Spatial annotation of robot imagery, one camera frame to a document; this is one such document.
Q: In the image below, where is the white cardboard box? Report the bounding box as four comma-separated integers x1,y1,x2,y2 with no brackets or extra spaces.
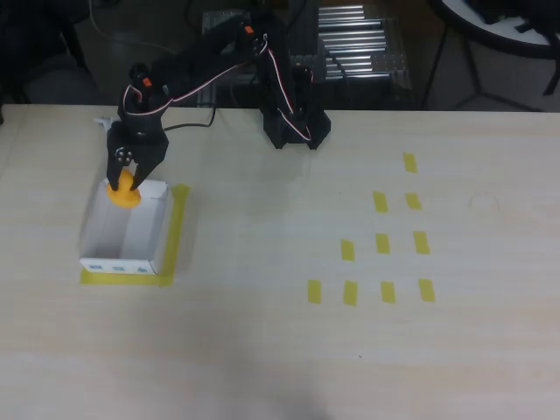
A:
79,177,172,277

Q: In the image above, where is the long yellow tape strip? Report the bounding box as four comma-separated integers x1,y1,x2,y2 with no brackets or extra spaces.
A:
80,267,176,289
157,183,193,281

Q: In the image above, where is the metal rack with rails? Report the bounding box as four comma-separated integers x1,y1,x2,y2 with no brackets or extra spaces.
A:
198,3,413,109

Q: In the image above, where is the round white table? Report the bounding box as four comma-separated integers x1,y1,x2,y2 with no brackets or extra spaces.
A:
422,0,560,110

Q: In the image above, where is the black camera cable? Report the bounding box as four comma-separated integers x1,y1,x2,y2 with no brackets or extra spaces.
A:
162,102,218,131

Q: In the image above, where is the red white servo cable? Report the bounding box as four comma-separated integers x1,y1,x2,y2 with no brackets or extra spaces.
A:
121,37,314,142

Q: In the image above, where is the pale floor cable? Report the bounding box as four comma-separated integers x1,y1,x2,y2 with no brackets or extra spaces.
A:
88,0,179,57

